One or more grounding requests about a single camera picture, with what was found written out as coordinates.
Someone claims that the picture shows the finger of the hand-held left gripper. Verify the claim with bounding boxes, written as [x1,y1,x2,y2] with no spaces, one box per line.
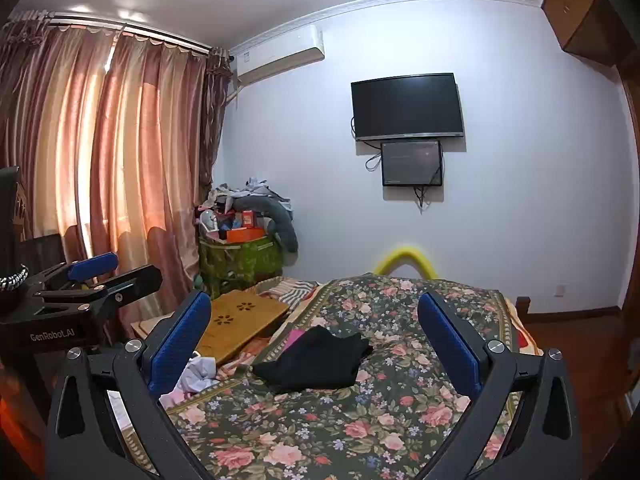
[27,252,120,292]
[35,264,164,320]

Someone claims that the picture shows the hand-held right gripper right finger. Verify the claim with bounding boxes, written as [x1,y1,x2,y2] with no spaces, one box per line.
[417,290,583,480]

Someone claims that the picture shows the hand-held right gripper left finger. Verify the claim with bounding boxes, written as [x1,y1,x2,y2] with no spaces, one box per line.
[45,289,221,480]

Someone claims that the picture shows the black pants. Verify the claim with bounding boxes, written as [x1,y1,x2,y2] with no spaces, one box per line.
[252,325,373,393]

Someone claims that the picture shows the white crumpled cloth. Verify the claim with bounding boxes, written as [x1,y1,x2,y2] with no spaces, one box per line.
[172,352,218,393]

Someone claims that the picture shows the wooden lap table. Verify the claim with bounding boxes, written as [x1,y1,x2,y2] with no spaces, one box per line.
[131,292,291,366]

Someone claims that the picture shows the red patterned blanket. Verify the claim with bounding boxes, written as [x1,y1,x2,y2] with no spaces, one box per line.
[505,300,543,356]

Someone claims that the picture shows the green patterned bag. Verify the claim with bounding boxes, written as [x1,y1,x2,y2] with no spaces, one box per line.
[198,237,286,301]

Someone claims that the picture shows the pink curtain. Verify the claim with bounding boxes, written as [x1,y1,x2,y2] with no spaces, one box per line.
[0,10,236,351]

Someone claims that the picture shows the dark panel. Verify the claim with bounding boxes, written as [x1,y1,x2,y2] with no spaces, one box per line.
[0,165,68,281]

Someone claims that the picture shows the yellow foam tube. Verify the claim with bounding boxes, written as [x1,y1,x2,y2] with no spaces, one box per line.
[370,246,438,278]

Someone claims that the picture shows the striped cloth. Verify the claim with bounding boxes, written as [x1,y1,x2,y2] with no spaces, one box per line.
[255,280,321,306]

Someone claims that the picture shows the floral blanket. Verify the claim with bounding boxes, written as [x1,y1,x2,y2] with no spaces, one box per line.
[165,274,526,480]

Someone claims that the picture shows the pile of clothes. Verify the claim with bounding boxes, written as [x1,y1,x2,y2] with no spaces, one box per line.
[207,177,293,221]

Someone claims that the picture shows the white air conditioner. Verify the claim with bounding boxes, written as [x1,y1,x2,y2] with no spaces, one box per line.
[230,24,326,86]

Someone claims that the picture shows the brown wooden cabinet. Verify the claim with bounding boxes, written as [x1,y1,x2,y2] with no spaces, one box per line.
[540,0,640,66]

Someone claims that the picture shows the black white braided cord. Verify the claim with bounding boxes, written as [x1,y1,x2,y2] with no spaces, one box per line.
[0,264,30,292]

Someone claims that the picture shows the small black wall screen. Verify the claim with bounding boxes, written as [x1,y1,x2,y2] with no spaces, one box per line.
[380,140,444,187]

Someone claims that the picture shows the white curtain rail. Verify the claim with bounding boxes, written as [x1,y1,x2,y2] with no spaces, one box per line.
[45,12,212,55]

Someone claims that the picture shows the black wall television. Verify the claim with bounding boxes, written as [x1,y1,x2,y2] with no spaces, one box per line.
[350,72,463,142]

